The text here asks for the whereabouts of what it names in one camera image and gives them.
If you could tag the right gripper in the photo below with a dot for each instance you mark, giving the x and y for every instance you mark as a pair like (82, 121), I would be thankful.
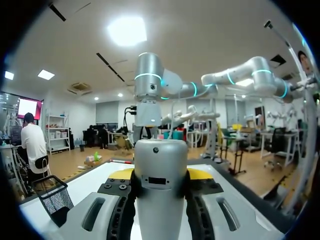
(148, 113)

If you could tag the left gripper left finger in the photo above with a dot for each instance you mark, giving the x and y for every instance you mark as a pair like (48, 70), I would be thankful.
(100, 225)

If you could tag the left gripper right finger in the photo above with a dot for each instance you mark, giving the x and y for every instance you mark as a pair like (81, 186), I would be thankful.
(225, 222)

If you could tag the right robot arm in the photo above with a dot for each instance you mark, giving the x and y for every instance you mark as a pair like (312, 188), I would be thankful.
(150, 72)

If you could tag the black mesh cup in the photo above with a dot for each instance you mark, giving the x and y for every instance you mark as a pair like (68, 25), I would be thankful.
(56, 200)

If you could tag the person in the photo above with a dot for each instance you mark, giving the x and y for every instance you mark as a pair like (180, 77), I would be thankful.
(103, 136)
(90, 136)
(32, 142)

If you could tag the red and white marker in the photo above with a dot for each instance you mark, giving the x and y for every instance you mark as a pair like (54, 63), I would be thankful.
(120, 161)

